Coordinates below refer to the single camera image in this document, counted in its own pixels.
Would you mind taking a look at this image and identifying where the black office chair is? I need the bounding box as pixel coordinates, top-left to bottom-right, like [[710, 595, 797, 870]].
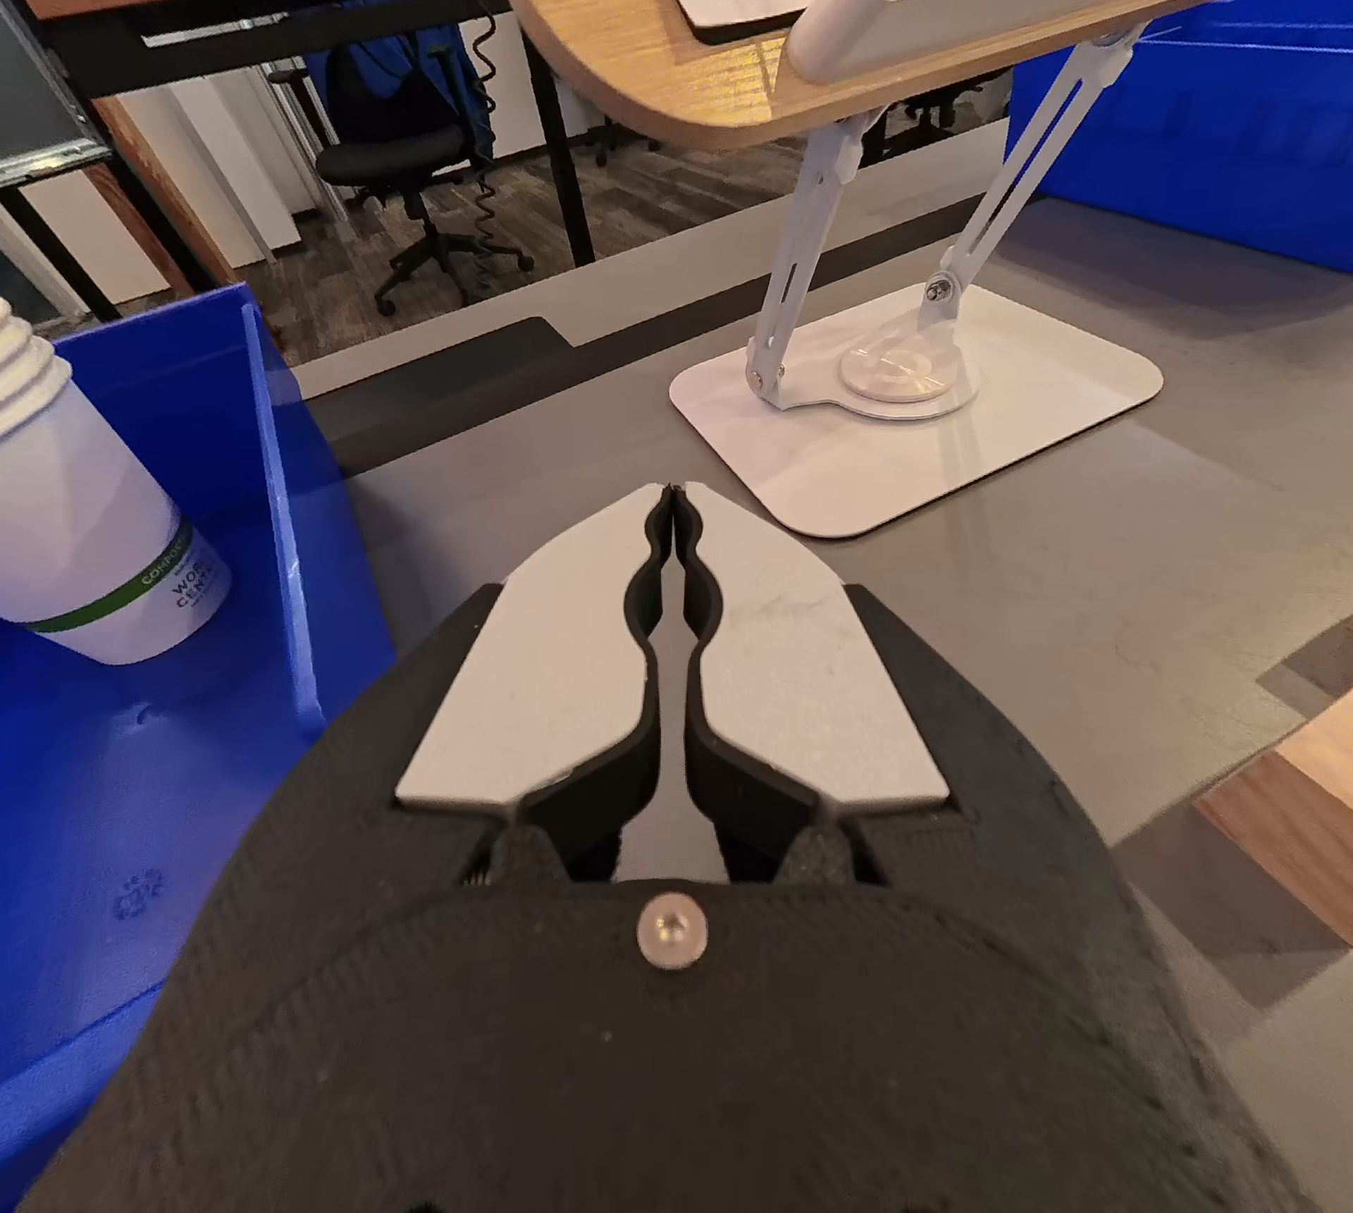
[[269, 34, 534, 318]]

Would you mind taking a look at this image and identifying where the blue plastic bin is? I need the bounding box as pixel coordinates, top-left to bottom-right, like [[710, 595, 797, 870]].
[[1003, 0, 1353, 277], [0, 282, 402, 1188]]

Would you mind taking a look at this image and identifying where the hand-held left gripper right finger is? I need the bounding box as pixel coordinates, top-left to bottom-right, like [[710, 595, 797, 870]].
[[676, 478, 953, 884]]

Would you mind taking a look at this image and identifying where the blue cloth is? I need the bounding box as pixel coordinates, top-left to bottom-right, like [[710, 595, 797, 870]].
[[353, 29, 497, 167]]

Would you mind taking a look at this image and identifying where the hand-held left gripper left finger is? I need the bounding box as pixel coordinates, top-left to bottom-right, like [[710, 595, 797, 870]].
[[393, 480, 678, 884]]

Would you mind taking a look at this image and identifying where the wooden book stand white base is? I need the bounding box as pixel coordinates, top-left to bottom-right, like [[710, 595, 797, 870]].
[[442, 0, 1332, 539]]

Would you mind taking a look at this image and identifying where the grey desk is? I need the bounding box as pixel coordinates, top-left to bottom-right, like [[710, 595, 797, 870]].
[[290, 120, 1353, 1213]]

